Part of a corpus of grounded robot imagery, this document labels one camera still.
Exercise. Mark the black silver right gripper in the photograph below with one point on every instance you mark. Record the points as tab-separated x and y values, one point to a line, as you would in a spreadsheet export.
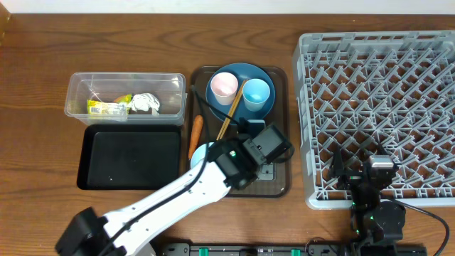
352	177

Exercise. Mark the light blue bowl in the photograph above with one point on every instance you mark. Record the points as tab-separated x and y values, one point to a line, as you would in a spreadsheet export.
199	154

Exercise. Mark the white paper napkin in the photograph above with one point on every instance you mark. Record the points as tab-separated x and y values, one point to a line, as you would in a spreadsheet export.
145	102

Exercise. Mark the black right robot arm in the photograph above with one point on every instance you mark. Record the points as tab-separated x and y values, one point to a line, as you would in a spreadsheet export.
378	223

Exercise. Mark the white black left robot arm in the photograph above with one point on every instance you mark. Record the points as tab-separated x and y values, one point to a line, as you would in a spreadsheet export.
228	163

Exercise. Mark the grey plastic dishwasher rack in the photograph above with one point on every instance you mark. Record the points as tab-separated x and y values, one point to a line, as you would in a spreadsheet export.
359	90

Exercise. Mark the clear plastic waste bin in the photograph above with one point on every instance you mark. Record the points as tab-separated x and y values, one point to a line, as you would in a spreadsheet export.
169	88

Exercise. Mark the dark brown serving tray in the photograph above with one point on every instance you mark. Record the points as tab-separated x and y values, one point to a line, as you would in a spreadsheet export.
279	116

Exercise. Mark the light blue plastic cup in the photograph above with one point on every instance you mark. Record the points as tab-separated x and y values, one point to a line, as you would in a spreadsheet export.
255	93

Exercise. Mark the orange carrot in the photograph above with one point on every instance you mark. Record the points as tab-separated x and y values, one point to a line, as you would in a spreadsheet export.
195	135

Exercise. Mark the dark blue plate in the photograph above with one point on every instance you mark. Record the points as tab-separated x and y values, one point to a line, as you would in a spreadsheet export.
244	71

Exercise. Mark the pink plastic cup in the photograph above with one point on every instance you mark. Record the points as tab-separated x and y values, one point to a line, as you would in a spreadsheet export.
224	87

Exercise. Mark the yellow green snack wrapper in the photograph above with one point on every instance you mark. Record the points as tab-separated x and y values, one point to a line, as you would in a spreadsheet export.
116	107

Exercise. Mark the black rectangular tray bin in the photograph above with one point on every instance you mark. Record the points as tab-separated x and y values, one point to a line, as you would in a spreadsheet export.
129	157

